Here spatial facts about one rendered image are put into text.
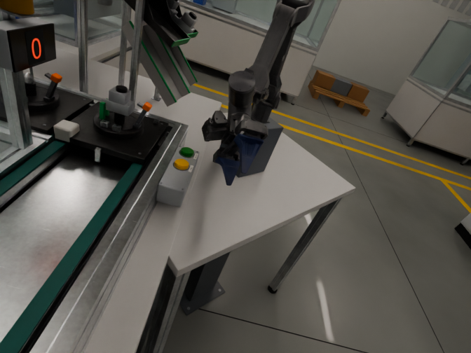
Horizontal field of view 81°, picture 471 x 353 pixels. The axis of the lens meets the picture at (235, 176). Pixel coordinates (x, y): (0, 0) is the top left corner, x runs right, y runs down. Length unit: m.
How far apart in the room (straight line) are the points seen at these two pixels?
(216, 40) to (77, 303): 4.52
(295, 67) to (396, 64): 5.84
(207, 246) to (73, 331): 0.36
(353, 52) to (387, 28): 1.02
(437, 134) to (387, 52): 4.75
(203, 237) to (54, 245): 0.33
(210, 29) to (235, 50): 0.48
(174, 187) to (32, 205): 0.30
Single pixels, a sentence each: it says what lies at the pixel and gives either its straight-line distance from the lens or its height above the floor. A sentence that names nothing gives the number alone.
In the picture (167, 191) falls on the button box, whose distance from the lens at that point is 0.73.
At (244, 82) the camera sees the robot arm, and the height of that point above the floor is 1.26.
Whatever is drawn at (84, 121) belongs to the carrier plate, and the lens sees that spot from 0.92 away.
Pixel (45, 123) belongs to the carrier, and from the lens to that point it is 0.90.
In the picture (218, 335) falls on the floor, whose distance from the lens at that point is 1.60.
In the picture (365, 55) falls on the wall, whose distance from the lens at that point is 9.92.
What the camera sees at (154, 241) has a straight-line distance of 0.72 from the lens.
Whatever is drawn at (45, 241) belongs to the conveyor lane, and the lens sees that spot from 0.66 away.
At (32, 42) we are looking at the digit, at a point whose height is 1.21.
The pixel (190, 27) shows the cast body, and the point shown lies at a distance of 1.17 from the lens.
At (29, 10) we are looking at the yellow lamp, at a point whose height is 1.27.
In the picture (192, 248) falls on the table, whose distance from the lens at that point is 0.72.
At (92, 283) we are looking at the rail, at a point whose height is 0.96.
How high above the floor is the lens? 1.42
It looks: 34 degrees down
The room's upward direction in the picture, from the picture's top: 21 degrees clockwise
